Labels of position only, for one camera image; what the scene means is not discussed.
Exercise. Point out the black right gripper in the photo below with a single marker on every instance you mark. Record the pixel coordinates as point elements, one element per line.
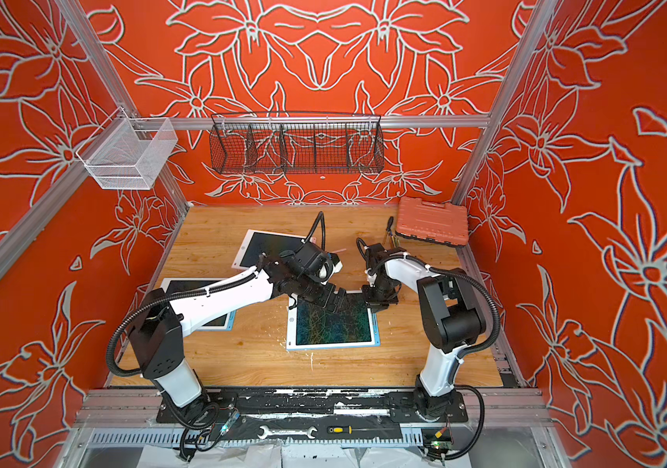
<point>381,287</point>

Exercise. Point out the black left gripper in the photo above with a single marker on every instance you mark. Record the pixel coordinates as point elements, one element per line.
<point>327,301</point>

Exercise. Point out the blue tablet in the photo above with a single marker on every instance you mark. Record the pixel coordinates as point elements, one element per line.
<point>223,323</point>
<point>352,325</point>

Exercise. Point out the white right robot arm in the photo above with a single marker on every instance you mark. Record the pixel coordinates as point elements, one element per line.
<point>458,315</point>

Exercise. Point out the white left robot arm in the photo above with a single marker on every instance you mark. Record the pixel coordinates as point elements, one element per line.
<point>149,341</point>

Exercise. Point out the red plastic tool case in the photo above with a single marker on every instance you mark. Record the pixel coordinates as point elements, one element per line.
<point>438,223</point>

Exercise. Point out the silver combination wrench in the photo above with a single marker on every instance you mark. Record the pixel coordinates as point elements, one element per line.
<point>267,432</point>

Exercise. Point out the yellow handled screwdriver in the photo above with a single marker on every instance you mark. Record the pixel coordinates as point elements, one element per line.
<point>348,429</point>

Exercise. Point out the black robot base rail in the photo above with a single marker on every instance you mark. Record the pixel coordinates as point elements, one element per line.
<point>391,403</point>

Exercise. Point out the black wire wall basket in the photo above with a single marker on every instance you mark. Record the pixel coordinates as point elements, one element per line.
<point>307,143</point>

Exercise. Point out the clear plastic wall bin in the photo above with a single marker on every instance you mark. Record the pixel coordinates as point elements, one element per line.
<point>128,153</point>

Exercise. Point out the white slotted cable duct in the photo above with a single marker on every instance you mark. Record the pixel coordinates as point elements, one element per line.
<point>169,438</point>

